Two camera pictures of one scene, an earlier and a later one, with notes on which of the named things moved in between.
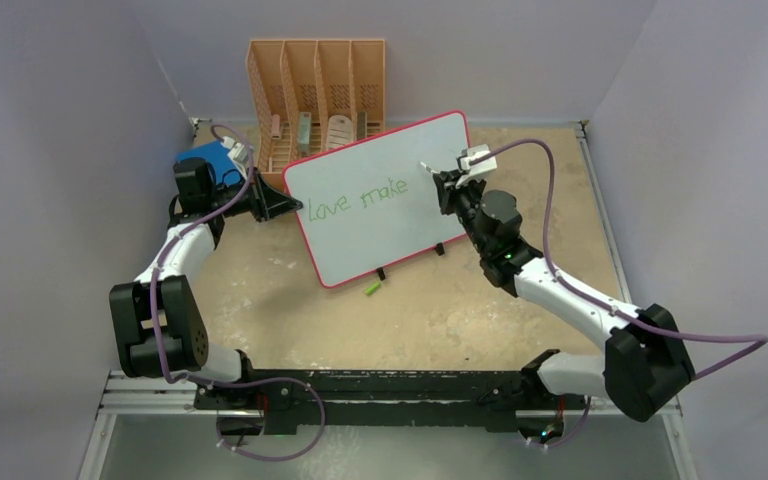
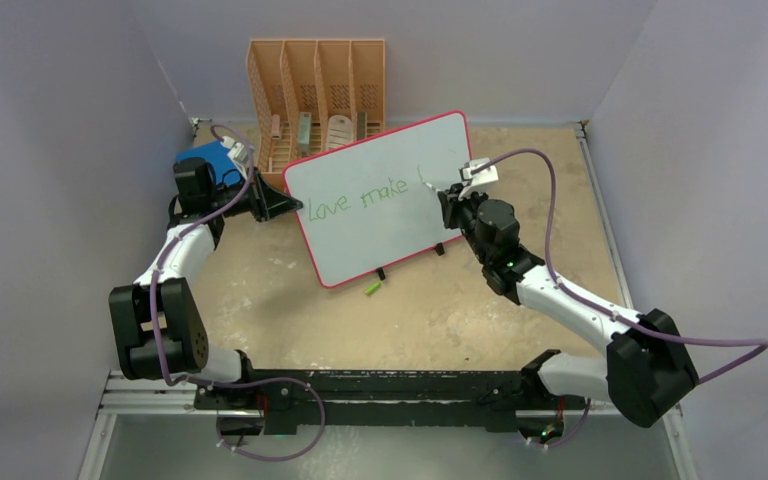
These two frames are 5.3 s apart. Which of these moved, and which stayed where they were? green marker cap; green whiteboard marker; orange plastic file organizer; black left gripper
Moved: green whiteboard marker
Stayed: black left gripper; green marker cap; orange plastic file organizer
